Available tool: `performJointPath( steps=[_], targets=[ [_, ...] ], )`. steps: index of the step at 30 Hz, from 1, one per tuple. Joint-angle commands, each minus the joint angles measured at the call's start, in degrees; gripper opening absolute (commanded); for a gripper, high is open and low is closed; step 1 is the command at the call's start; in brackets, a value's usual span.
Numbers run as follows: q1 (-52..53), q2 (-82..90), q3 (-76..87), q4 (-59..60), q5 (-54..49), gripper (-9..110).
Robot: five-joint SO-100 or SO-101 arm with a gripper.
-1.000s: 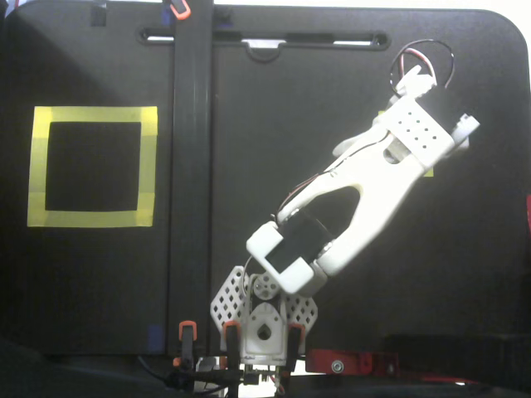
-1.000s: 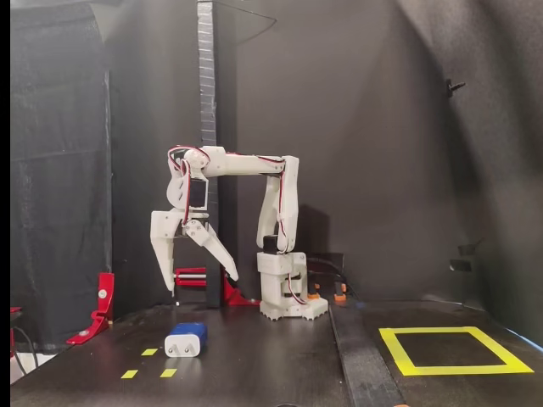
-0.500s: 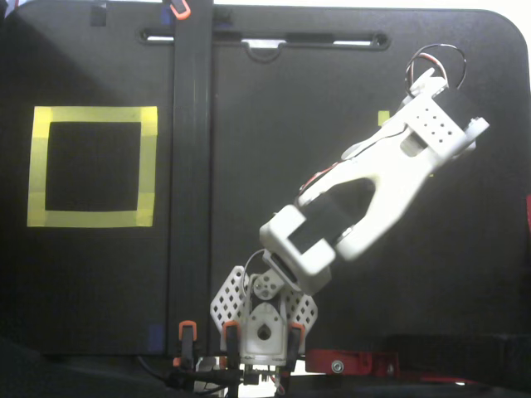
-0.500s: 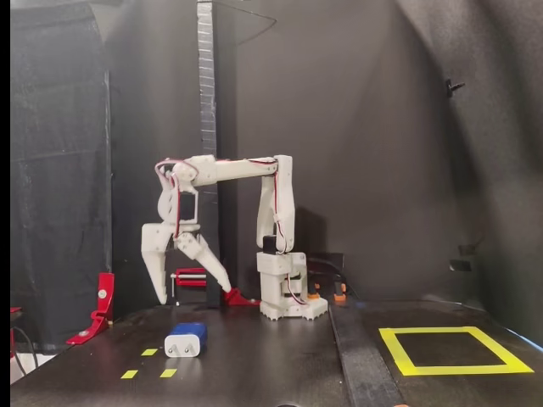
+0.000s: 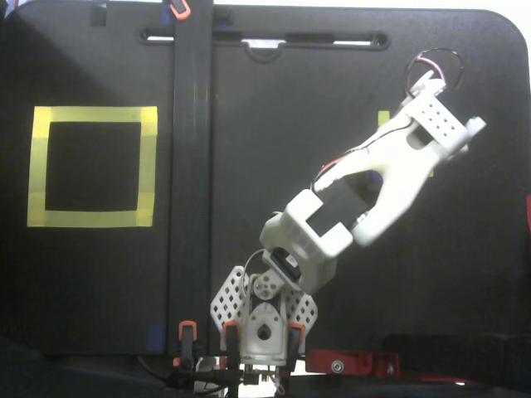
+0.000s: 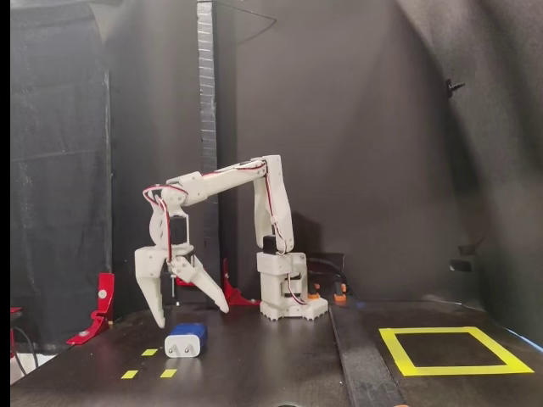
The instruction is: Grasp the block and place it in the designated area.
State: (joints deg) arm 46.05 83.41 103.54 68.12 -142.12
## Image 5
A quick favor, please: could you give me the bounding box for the red white black servo cable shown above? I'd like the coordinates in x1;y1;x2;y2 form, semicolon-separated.
404;48;464;100
313;118;418;186

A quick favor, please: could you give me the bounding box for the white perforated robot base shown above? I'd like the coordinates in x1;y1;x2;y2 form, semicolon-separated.
209;265;320;368

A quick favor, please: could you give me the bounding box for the red metal clamp bracket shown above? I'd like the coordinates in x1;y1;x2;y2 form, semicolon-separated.
305;347;402;379

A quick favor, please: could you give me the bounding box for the black power cable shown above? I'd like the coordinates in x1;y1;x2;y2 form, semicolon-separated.
136;354;233;393

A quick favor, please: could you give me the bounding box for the flat black divider strip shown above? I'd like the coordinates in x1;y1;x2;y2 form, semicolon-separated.
168;0;215;358

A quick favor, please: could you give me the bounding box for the orange black spring clamp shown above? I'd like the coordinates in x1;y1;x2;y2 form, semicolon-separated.
288;323;307;372
222;321;241;370
173;321;198;370
163;0;192;21

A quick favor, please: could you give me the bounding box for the yellow tape square outline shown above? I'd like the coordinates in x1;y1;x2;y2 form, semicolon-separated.
26;105;158;229

